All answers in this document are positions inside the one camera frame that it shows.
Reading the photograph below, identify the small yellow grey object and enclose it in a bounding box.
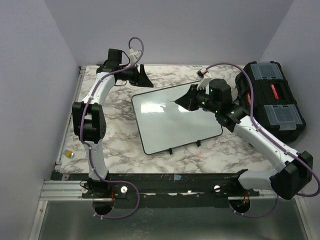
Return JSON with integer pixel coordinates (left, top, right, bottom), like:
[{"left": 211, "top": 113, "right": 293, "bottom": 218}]
[{"left": 63, "top": 149, "right": 74, "bottom": 159}]

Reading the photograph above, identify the white whiteboard black frame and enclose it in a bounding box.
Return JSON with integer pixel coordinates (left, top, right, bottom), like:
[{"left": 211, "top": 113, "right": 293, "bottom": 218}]
[{"left": 131, "top": 83, "right": 223, "bottom": 155}]

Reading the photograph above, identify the black plastic toolbox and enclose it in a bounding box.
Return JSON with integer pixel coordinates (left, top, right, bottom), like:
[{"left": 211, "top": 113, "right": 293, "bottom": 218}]
[{"left": 235, "top": 61, "right": 306, "bottom": 144}]

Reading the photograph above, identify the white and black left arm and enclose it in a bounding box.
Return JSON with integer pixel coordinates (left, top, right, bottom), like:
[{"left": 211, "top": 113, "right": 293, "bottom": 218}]
[{"left": 72, "top": 48, "right": 154, "bottom": 198}]

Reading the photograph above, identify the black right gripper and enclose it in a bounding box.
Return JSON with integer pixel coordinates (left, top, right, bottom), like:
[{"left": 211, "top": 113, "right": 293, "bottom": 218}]
[{"left": 175, "top": 84, "right": 220, "bottom": 114}]

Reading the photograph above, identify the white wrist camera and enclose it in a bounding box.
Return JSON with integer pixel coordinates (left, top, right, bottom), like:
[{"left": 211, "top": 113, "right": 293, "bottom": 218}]
[
  {"left": 196, "top": 68, "right": 213, "bottom": 90},
  {"left": 128, "top": 48, "right": 141, "bottom": 64}
]

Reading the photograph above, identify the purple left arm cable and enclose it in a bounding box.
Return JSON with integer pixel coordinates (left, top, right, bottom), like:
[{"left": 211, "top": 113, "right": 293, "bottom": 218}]
[{"left": 76, "top": 36, "right": 146, "bottom": 220}]

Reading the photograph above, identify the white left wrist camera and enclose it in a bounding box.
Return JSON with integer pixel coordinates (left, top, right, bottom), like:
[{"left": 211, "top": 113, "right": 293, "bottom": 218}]
[{"left": 128, "top": 48, "right": 141, "bottom": 64}]

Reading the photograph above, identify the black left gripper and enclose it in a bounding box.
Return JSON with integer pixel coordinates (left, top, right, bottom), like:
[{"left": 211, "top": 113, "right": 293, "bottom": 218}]
[{"left": 118, "top": 63, "right": 153, "bottom": 87}]

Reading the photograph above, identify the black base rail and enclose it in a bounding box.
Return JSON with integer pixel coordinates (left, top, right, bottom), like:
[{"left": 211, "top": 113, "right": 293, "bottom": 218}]
[{"left": 82, "top": 173, "right": 259, "bottom": 209}]

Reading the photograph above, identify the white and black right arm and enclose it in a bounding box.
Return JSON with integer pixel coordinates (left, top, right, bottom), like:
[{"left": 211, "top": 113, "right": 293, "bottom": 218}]
[{"left": 174, "top": 78, "right": 313, "bottom": 200}]

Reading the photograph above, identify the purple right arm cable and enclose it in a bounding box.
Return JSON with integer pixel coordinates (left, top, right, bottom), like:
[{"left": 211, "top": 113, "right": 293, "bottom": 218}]
[{"left": 201, "top": 62, "right": 320, "bottom": 218}]

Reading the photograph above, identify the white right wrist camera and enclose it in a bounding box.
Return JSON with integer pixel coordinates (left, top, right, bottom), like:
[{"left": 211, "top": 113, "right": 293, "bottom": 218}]
[{"left": 196, "top": 68, "right": 213, "bottom": 90}]

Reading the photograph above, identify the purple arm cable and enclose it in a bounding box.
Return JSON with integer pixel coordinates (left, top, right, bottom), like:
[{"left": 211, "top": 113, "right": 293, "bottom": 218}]
[
  {"left": 76, "top": 36, "right": 146, "bottom": 220},
  {"left": 201, "top": 62, "right": 320, "bottom": 218}
]

